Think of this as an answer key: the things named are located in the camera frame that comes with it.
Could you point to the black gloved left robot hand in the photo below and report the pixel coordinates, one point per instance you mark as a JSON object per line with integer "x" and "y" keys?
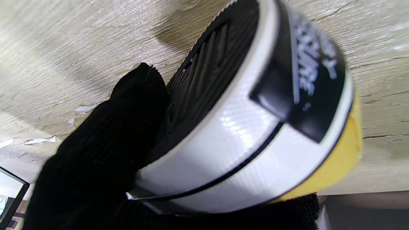
{"x": 96, "y": 153}

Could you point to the yellow canvas sneaker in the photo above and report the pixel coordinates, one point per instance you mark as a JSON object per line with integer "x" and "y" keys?
{"x": 239, "y": 134}

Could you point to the white paper scrap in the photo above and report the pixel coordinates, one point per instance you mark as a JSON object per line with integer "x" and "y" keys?
{"x": 6, "y": 142}
{"x": 40, "y": 140}
{"x": 83, "y": 109}
{"x": 70, "y": 121}

